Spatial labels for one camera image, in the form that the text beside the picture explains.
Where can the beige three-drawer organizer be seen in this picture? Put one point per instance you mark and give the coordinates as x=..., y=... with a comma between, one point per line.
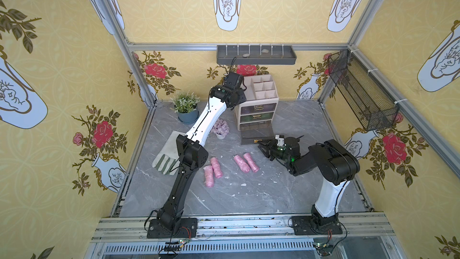
x=261, y=89

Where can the black wire mesh basket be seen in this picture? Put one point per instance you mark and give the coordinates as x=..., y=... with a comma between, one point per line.
x=374, y=108

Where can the green plant in blue pot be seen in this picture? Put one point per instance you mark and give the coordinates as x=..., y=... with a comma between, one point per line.
x=185, y=106

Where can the aluminum front rail frame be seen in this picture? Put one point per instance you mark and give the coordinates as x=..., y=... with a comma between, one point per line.
x=365, y=235

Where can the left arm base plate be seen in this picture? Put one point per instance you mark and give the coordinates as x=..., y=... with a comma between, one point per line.
x=186, y=228

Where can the purple flowers in white pot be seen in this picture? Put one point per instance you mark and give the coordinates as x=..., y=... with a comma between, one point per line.
x=220, y=129

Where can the gray wall shelf tray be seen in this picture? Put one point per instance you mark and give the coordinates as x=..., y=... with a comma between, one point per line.
x=255, y=54

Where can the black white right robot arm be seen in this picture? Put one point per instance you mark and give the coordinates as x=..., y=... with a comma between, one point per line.
x=337, y=166

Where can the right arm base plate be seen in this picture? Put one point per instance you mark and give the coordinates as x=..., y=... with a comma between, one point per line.
x=305, y=226

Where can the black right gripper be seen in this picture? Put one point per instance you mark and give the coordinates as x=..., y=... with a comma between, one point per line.
x=269, y=149

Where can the white green work glove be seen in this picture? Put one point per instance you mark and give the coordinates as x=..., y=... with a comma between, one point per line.
x=167, y=162

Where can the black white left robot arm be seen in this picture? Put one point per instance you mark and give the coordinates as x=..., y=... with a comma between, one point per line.
x=192, y=154

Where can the pink trash bag roll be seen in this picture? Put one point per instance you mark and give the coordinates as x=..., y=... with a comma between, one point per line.
x=217, y=171
x=242, y=164
x=208, y=176
x=254, y=167

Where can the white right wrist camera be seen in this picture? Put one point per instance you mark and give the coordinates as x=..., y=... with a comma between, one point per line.
x=280, y=140

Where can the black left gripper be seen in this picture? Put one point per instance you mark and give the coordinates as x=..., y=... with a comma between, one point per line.
x=233, y=80

